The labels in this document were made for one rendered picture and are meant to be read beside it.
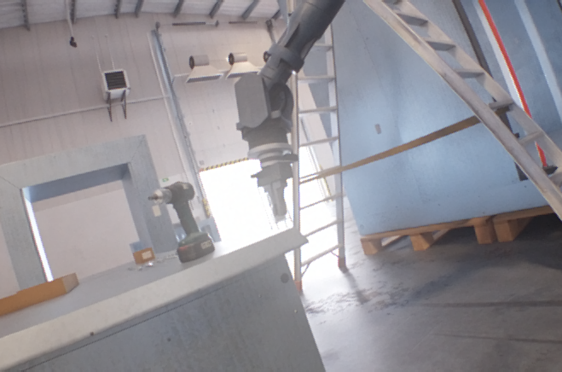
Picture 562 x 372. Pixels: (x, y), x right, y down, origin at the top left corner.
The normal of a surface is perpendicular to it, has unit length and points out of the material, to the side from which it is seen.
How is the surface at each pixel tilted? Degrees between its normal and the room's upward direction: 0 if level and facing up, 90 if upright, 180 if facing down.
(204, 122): 90
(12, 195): 90
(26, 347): 67
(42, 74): 90
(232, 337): 90
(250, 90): 81
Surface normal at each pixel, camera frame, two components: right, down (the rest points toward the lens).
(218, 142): 0.53, -0.21
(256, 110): -0.32, -0.08
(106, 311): 0.40, -0.57
